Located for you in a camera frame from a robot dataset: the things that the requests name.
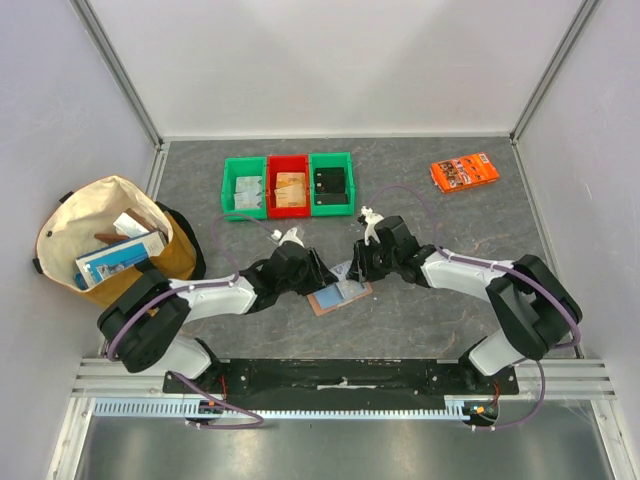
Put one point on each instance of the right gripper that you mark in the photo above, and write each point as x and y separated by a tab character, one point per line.
364	258

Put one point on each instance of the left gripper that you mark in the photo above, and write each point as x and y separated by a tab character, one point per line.
320	275

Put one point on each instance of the tan leather card holder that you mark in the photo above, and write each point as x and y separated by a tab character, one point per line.
339	294

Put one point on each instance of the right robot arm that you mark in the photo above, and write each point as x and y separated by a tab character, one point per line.
535	312

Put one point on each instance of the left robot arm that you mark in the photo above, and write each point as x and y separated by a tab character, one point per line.
143	326

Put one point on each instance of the black cards in green bin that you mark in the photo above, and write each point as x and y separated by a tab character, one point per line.
330	186

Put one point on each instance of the beige cards in red bin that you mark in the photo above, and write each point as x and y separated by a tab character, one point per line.
290	190

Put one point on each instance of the grey cards in green bin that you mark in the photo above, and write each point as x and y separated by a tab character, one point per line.
248	192

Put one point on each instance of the right green plastic bin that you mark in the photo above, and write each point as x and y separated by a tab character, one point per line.
333	159

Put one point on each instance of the green plastic bin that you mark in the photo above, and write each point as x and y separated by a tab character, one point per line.
242	166
333	159

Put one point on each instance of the red plastic bin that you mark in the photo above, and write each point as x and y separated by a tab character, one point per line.
286	163

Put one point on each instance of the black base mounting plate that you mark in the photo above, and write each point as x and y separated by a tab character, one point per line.
349	384

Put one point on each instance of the left green plastic bin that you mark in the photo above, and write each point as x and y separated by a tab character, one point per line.
242	166

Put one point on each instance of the orange screw box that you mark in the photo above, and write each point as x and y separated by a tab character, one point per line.
463	173

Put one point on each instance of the white packet in bag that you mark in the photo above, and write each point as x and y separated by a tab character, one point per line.
127	225

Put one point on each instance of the brown item in bag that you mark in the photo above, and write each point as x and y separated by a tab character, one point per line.
113	238

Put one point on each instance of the blue book in bag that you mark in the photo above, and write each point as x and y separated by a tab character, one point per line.
95	267

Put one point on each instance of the cream and tan tote bag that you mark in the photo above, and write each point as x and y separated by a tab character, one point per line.
85	222

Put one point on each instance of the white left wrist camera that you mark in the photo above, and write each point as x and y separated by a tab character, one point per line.
294	235

